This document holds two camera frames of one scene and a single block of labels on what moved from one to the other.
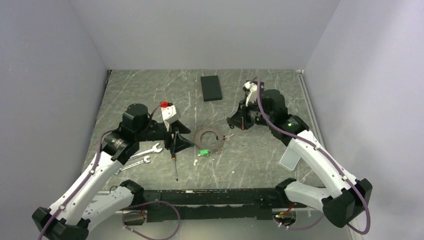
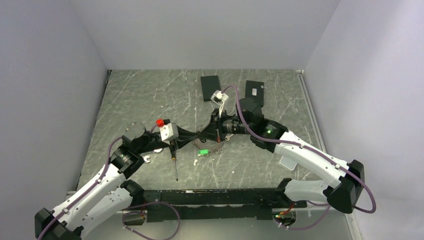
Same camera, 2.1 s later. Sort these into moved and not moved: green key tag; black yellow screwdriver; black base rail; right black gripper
Moved: right black gripper
Not moved: black base rail; green key tag; black yellow screwdriver
